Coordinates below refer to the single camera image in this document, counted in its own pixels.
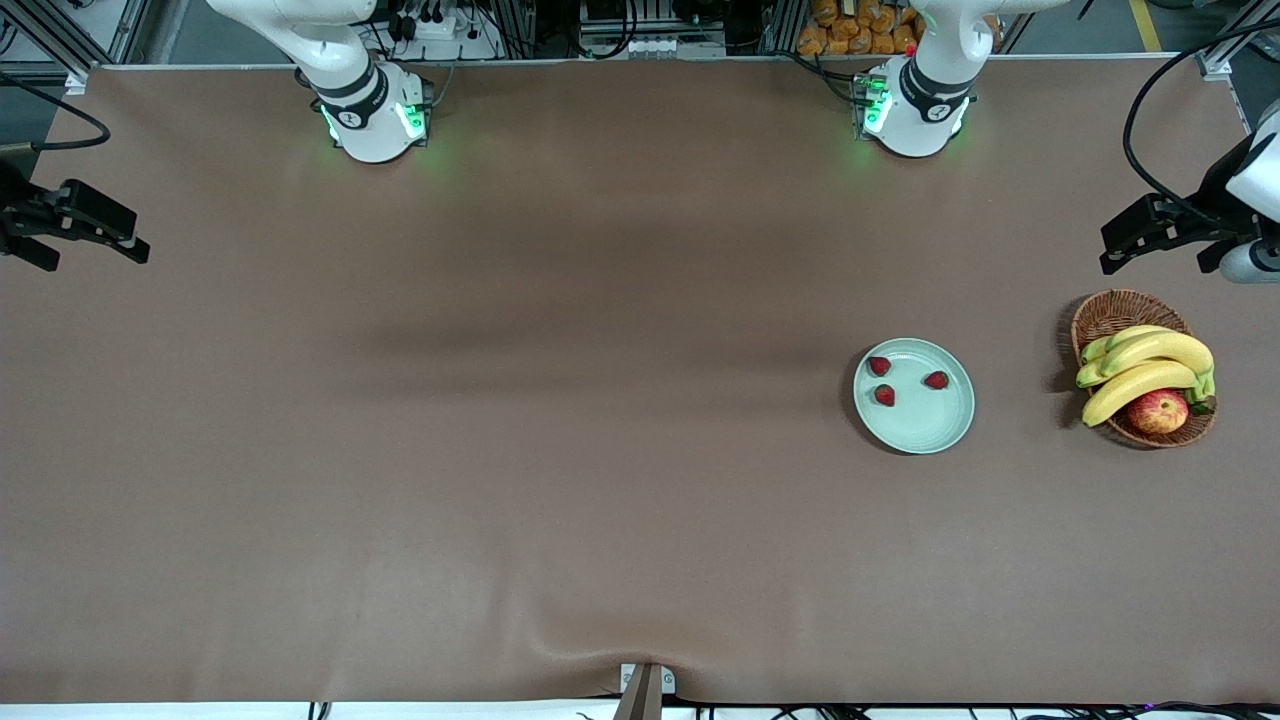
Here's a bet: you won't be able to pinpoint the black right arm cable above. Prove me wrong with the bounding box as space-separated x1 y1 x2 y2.
0 70 111 156

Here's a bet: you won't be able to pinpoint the white power strip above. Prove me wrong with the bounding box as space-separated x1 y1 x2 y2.
393 8 479 43

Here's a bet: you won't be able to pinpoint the metal table bracket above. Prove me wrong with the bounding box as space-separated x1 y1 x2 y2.
618 662 678 720

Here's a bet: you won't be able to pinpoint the aluminium frame post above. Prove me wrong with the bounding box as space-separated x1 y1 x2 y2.
1195 0 1280 81
0 0 151 81

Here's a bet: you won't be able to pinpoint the white terminal strip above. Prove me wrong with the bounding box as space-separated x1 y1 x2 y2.
618 35 728 59

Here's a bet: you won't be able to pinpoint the brown table cloth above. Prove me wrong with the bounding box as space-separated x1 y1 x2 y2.
0 55 1280 706

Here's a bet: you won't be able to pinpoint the light green plate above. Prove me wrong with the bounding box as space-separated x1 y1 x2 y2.
853 338 976 456

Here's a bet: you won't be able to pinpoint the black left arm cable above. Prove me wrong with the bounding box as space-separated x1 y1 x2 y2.
1121 18 1280 219

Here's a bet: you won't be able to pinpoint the red apple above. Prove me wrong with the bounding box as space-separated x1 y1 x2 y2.
1127 389 1191 436

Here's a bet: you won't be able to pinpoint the brown wicker basket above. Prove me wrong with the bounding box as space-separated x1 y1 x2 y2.
1070 289 1218 449

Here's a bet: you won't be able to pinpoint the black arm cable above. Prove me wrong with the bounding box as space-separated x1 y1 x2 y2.
1121 18 1280 219
0 70 111 156

